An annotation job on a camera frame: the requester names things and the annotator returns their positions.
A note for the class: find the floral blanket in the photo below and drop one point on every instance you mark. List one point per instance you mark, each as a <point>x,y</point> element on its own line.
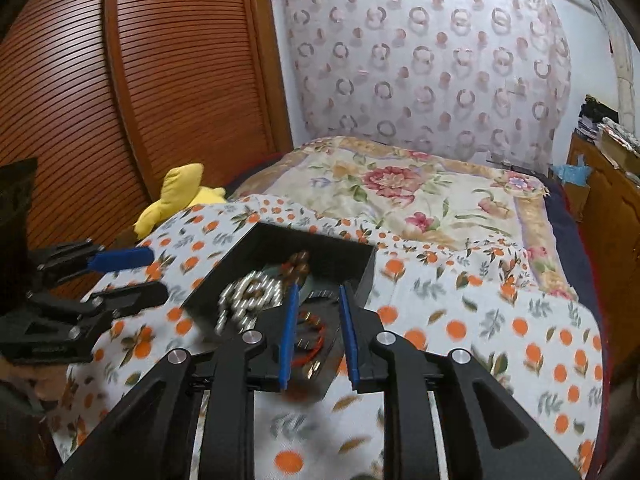
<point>410,185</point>

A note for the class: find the blue plastic bag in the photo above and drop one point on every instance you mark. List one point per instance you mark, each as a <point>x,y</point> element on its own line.
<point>570,172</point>

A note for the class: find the wooden cabinet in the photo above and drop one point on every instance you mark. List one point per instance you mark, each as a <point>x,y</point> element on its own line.
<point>610,220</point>

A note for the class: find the orange fruit print cloth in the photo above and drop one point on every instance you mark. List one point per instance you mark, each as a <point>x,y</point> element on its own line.
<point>475,350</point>

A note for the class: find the black cardboard box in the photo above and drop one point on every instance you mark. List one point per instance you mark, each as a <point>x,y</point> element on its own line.
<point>235,280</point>

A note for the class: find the beige window curtain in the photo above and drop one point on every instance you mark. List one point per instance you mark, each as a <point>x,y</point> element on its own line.
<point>627,75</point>

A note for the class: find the yellow plush toy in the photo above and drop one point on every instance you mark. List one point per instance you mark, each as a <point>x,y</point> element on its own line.
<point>175,190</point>

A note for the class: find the person's left hand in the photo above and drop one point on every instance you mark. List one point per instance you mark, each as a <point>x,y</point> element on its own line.
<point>35,377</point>

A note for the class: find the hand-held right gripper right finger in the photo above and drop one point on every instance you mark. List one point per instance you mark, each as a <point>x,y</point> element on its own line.
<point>350,332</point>

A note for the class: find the wooden louvered wardrobe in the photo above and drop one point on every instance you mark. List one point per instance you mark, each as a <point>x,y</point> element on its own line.
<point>150,85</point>

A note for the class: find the circle pattern lace curtain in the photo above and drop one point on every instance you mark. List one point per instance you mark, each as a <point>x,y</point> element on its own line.
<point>425,60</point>

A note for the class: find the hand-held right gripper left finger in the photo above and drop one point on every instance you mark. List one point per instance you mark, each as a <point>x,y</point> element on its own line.
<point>287,335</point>

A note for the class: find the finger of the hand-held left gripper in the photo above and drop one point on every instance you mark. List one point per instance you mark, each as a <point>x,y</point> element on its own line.
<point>122,257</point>
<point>135,296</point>

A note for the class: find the pile of folded clothes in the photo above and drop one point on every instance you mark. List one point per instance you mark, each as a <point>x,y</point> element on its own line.
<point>596,115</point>

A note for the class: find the dark blue bed sheet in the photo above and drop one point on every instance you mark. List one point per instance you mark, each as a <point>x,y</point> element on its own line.
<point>567,240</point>

